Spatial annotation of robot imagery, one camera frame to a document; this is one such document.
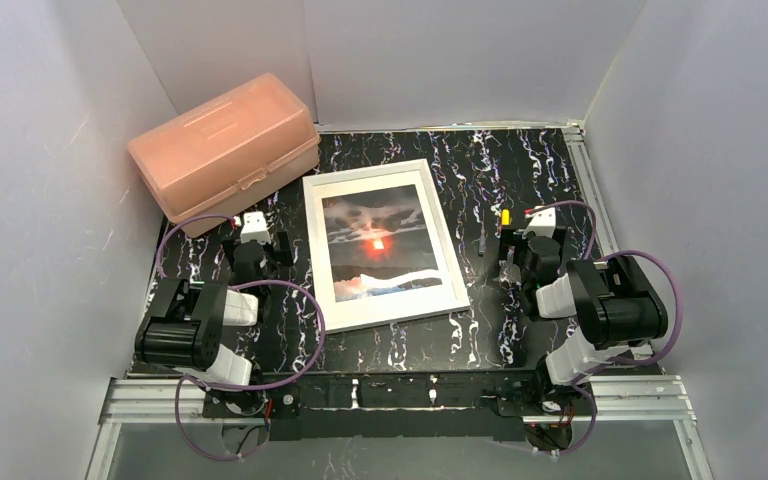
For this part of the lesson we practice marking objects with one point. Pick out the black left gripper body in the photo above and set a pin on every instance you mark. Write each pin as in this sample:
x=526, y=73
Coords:
x=268, y=245

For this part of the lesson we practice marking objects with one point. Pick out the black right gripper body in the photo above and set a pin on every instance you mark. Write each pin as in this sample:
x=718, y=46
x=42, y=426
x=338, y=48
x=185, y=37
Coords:
x=516, y=244

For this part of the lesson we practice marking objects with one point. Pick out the yellow handled screwdriver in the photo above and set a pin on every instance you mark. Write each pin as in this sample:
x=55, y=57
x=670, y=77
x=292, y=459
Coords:
x=505, y=218

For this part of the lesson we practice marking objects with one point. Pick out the white picture frame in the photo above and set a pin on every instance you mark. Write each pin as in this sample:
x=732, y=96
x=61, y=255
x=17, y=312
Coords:
x=449, y=297

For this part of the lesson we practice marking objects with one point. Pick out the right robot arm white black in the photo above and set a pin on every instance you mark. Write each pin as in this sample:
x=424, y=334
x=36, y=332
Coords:
x=546, y=305

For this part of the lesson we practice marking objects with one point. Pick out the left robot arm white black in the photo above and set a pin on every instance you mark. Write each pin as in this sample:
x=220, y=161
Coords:
x=183, y=326

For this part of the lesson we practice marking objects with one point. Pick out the small grey pen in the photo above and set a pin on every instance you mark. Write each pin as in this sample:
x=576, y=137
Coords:
x=482, y=242

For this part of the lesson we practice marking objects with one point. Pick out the translucent orange plastic box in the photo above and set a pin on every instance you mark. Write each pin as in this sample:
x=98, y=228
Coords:
x=227, y=154

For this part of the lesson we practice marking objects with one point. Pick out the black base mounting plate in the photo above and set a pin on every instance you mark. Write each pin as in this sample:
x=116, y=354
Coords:
x=478, y=423

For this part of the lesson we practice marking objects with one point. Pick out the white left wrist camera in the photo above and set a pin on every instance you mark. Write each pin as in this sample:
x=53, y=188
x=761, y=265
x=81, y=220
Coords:
x=254, y=228

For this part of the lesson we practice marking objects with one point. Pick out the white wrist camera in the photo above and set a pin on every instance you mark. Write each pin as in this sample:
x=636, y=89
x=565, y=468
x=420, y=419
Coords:
x=540, y=221
x=254, y=228

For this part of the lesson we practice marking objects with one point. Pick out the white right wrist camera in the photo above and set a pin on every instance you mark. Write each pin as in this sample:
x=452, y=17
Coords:
x=540, y=221

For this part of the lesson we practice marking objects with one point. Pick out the aluminium right side rail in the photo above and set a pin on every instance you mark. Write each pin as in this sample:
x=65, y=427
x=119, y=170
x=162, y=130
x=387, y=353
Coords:
x=592, y=192

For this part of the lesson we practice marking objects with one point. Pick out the aluminium rail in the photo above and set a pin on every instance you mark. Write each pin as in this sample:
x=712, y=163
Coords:
x=592, y=192
x=618, y=398

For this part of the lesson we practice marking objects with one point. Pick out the sunset photo in frame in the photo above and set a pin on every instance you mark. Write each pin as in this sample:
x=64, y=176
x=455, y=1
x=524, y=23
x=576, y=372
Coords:
x=379, y=243

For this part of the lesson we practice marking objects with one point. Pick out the aluminium front rail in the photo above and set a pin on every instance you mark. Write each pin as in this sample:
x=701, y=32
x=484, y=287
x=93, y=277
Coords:
x=618, y=398

